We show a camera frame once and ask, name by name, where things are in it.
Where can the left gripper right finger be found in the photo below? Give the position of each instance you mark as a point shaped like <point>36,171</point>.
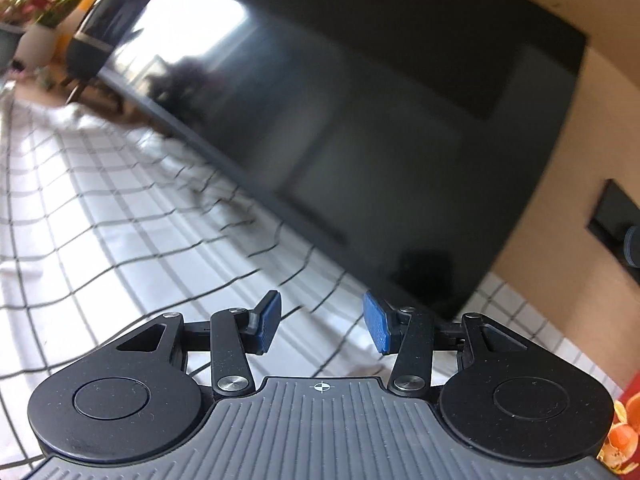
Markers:
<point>494,390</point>

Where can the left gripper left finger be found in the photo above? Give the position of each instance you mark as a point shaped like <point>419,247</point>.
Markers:
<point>146,392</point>

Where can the red snack bag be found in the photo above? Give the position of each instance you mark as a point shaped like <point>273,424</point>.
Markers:
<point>620,450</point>

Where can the white grid tablecloth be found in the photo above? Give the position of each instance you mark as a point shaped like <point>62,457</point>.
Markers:
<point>105,227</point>

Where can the black television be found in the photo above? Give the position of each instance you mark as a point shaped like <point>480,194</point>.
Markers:
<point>403,138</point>

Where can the potted plant white pot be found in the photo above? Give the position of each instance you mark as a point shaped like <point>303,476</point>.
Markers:
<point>29,30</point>

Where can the dark round speaker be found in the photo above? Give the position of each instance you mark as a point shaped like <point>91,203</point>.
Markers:
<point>99,33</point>

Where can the black wall socket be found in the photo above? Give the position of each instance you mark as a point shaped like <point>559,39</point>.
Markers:
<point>615,222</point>

